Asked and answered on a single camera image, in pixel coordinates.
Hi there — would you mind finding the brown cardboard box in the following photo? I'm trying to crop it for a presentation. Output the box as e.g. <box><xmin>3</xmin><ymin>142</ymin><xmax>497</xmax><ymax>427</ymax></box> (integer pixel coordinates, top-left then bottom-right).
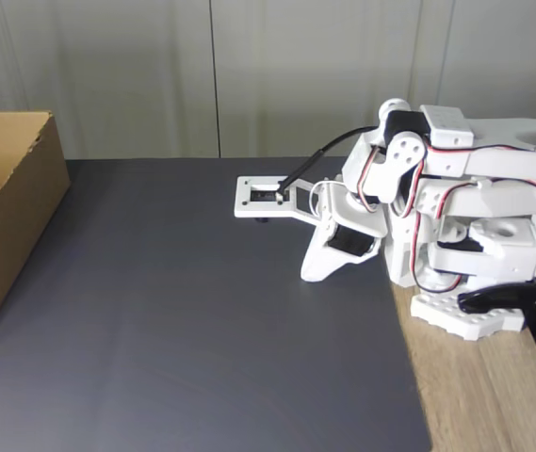
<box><xmin>0</xmin><ymin>110</ymin><xmax>73</xmax><ymax>363</ymax></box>

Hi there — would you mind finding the white panelled cabinet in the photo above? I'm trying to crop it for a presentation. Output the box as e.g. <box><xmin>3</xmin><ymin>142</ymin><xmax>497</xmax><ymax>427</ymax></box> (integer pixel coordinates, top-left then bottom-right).
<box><xmin>0</xmin><ymin>0</ymin><xmax>536</xmax><ymax>161</ymax></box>

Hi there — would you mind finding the black camera cable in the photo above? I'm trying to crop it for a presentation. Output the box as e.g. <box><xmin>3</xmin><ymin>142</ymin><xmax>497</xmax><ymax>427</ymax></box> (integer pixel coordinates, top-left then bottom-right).
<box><xmin>275</xmin><ymin>125</ymin><xmax>378</xmax><ymax>198</ymax></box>

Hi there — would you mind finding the dark grey table mat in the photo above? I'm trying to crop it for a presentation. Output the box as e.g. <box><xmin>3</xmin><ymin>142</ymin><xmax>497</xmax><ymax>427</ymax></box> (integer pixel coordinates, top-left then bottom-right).
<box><xmin>0</xmin><ymin>156</ymin><xmax>434</xmax><ymax>452</ymax></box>

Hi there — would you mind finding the black table clamp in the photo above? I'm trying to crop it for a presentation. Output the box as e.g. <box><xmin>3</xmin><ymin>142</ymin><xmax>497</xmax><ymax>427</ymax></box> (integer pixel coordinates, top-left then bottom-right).
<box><xmin>456</xmin><ymin>282</ymin><xmax>536</xmax><ymax>364</ymax></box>

